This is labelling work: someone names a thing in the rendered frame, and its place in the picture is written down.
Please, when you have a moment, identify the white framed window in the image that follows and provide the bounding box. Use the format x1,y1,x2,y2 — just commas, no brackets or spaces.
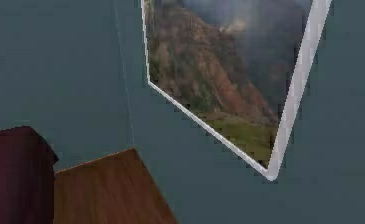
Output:
140,0,334,182

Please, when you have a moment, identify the dark red sofa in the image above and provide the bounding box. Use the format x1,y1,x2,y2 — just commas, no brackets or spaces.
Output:
0,125,60,224

